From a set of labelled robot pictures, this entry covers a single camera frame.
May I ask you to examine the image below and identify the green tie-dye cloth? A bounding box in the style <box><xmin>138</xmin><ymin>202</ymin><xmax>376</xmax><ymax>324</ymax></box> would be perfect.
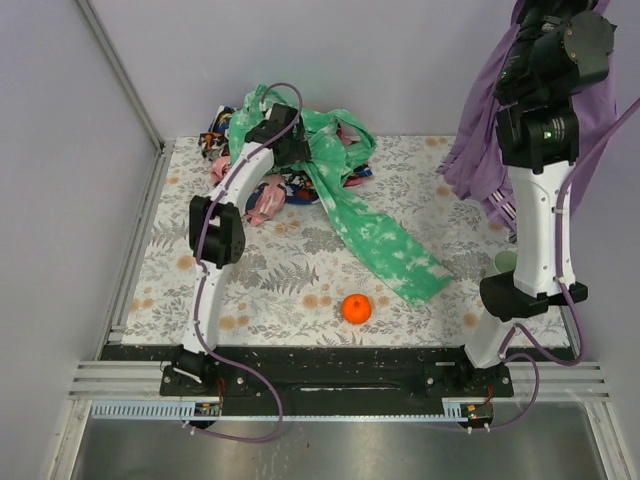
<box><xmin>229</xmin><ymin>85</ymin><xmax>452</xmax><ymax>306</ymax></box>

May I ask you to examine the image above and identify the purple cloth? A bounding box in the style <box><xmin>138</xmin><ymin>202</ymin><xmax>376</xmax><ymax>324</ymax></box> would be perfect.
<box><xmin>438</xmin><ymin>1</ymin><xmax>619</xmax><ymax>231</ymax></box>

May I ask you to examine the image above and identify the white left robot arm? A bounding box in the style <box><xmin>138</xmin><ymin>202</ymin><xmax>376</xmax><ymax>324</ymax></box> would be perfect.
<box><xmin>171</xmin><ymin>104</ymin><xmax>310</xmax><ymax>391</ymax></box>

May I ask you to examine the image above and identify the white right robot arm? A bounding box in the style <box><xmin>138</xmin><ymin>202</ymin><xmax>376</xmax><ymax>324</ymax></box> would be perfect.
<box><xmin>464</xmin><ymin>1</ymin><xmax>616</xmax><ymax>373</ymax></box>

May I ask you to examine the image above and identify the pink patterned cloth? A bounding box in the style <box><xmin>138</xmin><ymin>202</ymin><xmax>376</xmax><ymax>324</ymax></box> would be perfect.
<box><xmin>210</xmin><ymin>156</ymin><xmax>286</xmax><ymax>226</ymax></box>

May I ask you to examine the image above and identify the floral table mat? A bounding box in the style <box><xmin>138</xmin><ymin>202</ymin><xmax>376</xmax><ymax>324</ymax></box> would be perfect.
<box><xmin>123</xmin><ymin>136</ymin><xmax>510</xmax><ymax>347</ymax></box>

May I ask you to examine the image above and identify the orange ball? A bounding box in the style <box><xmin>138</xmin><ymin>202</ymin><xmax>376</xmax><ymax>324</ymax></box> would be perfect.
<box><xmin>341</xmin><ymin>294</ymin><xmax>373</xmax><ymax>325</ymax></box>

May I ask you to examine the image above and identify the green cup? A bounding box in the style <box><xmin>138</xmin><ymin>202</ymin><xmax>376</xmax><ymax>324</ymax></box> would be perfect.
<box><xmin>488</xmin><ymin>250</ymin><xmax>517</xmax><ymax>276</ymax></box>

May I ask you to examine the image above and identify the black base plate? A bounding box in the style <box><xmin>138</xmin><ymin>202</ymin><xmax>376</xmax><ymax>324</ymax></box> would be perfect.
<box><xmin>100</xmin><ymin>345</ymin><xmax>549</xmax><ymax>413</ymax></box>

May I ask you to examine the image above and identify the left aluminium frame post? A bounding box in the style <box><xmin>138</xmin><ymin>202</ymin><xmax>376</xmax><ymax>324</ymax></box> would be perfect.
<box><xmin>73</xmin><ymin>0</ymin><xmax>165</xmax><ymax>151</ymax></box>

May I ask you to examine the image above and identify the grey cable duct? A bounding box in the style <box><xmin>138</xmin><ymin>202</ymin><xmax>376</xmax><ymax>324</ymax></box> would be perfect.
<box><xmin>91</xmin><ymin>391</ymin><xmax>493</xmax><ymax>423</ymax></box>

